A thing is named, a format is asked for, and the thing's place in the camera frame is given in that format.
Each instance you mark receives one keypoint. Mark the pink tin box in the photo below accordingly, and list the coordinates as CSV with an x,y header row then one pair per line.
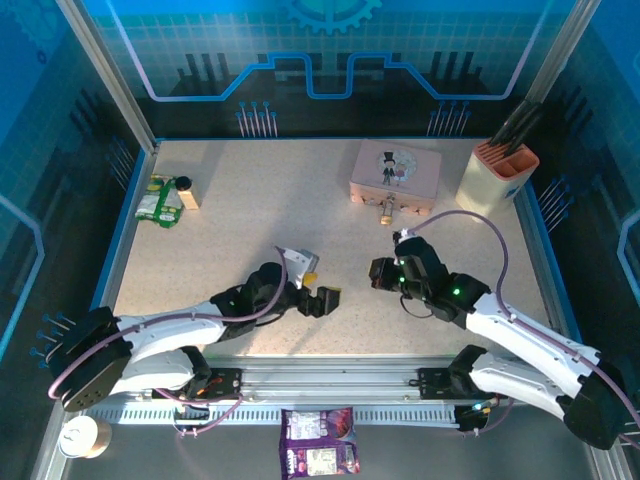
x,y
395,170

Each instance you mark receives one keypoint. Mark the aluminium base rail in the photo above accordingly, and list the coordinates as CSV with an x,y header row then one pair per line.
x,y
330,377

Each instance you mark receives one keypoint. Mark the small black knob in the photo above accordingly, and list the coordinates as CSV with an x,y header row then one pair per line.
x,y
183,183

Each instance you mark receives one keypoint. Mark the green snack packet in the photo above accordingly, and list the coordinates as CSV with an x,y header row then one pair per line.
x,y
159,205

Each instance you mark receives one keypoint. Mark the purple snack packet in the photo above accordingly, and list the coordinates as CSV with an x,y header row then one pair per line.
x,y
317,442

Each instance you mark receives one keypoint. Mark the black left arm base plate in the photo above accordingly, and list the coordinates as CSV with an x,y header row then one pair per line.
x,y
227,382

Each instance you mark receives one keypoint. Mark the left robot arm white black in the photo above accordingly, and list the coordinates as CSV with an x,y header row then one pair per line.
x,y
165,325

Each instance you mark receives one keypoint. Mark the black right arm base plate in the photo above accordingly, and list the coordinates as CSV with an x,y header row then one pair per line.
x,y
432,382

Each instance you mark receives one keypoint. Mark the beige knife block orange top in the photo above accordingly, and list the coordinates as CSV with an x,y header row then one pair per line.
x,y
492,185

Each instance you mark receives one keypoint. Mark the aluminium frame post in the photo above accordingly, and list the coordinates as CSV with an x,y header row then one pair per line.
x,y
107,75
557,55

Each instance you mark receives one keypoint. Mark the small wooden block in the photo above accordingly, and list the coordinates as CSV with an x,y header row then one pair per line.
x,y
190,199

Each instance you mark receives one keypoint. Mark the brass padlock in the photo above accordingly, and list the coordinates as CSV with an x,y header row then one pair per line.
x,y
386,215

